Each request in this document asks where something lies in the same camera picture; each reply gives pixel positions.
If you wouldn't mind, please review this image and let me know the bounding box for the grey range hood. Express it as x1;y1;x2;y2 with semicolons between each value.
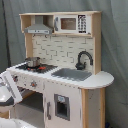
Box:
24;15;53;35

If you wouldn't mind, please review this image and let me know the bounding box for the black toy faucet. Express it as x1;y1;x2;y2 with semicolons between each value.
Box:
75;51;93;70

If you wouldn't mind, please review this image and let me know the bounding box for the left stove knob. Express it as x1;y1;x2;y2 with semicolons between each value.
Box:
13;76;18;82

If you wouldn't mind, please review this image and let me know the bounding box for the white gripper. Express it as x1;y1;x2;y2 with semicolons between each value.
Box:
0;71;22;104

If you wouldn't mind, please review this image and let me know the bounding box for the toy microwave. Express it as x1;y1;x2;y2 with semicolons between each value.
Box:
54;15;91;34

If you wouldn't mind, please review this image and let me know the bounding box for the small metal pot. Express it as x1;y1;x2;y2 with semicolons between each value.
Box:
25;57;41;67

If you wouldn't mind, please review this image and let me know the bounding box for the stove knob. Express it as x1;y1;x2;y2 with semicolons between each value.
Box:
30;81;37;87
13;76;18;82

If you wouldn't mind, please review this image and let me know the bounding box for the grey toy sink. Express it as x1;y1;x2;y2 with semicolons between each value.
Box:
52;68;92;81

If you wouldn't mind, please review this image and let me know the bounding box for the right stove knob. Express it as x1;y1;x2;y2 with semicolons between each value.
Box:
30;81;37;87

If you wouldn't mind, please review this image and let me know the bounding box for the black stovetop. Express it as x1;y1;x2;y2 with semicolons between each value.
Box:
18;64;55;73

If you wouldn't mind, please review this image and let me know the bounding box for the wooden toy kitchen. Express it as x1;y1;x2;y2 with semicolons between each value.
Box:
8;11;114;128

